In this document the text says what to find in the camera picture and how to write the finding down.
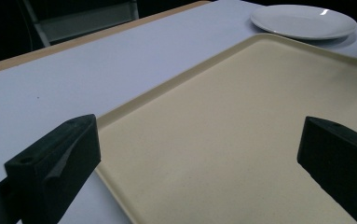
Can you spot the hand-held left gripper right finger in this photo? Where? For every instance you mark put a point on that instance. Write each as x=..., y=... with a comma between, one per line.
x=340, y=158

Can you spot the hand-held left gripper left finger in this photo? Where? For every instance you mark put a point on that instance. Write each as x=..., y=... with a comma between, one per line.
x=52, y=168

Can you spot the beige plastic tray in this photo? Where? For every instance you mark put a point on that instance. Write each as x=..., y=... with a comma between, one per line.
x=229, y=130

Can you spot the white round plate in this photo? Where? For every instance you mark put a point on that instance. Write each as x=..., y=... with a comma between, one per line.
x=303, y=21

